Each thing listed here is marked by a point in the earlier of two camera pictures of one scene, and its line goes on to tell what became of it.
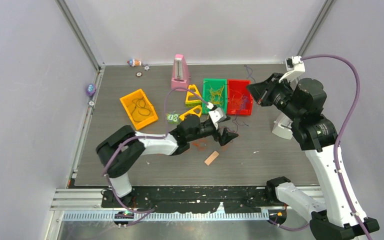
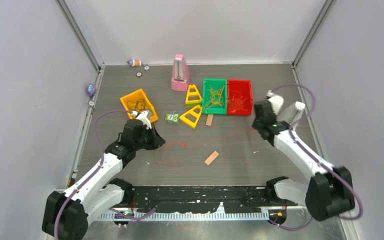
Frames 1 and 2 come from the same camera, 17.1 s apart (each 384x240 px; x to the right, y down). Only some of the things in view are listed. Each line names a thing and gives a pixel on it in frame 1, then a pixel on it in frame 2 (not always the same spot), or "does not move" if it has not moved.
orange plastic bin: (141, 111) does not move
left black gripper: (226, 136) -> (156, 139)
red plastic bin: (239, 101) does not move
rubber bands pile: (237, 99) -> (180, 164)
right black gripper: (262, 91) -> (254, 124)
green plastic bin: (215, 92) does not move
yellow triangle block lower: (191, 112) does not move
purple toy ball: (91, 89) does not move
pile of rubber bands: (215, 95) does not move
